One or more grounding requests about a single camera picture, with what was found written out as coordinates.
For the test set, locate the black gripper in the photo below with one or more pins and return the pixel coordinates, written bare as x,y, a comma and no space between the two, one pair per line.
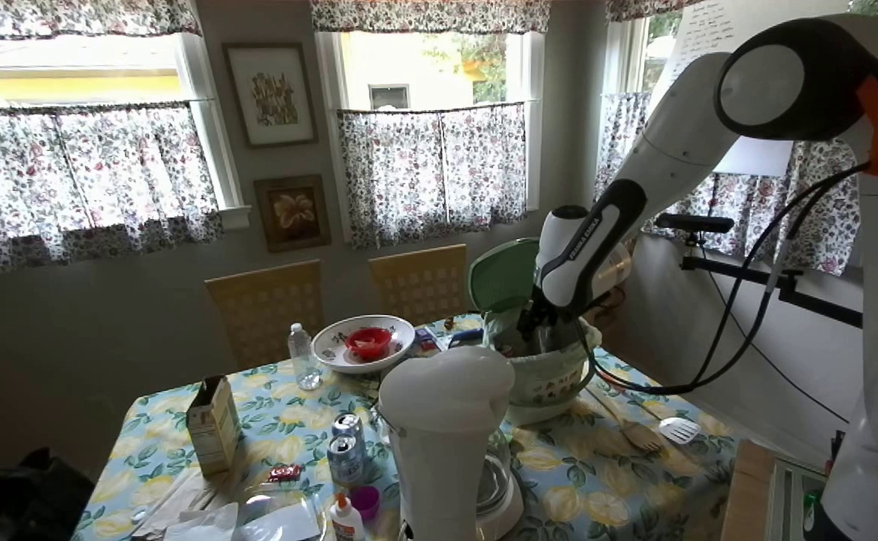
549,325

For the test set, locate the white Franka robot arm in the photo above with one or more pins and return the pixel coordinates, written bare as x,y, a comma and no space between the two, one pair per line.
658,161

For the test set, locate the small blue white can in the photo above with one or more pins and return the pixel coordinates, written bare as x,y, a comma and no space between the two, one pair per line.
348,455

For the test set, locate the small blue packet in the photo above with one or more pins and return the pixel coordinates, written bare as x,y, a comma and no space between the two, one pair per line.
424,341

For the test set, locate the wooden spoon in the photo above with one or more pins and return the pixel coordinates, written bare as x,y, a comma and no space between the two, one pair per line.
639,434

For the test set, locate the lemon print tablecloth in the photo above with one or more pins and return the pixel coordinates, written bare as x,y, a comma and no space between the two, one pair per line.
579,483

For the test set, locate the small white round object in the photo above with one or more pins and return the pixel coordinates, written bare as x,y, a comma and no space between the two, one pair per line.
680,430

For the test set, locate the red item in plate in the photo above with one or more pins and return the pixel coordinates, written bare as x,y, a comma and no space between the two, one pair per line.
371,345

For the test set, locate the floral cafe curtain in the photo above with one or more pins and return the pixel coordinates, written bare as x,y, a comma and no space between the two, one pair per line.
428,170
824,211
79,181

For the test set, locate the clear plastic bottle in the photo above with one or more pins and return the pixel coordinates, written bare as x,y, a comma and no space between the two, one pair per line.
306,361

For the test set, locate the purple cup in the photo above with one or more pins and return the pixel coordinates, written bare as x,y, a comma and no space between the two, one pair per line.
366,504

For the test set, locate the dark framed picture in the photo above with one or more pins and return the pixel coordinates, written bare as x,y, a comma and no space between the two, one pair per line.
292,211

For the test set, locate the white glue bottle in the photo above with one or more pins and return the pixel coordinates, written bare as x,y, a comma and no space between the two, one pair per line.
348,521

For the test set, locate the white framed window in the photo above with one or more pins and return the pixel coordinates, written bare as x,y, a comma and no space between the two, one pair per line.
419,63
59,69

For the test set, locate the small red item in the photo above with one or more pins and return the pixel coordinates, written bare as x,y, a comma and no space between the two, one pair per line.
286,473

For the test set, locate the floral curtain valance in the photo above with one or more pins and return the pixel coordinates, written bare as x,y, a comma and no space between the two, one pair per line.
66,16
644,8
428,13

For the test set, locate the clear plastic bag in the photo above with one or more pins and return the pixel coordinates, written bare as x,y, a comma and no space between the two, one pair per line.
269,521

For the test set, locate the beige carton box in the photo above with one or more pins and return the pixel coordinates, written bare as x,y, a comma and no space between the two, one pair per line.
215,426

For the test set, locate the light framed picture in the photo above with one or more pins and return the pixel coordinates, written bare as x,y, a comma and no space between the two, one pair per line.
270,95

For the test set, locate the black bag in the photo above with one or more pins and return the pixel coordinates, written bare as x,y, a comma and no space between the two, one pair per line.
19,499

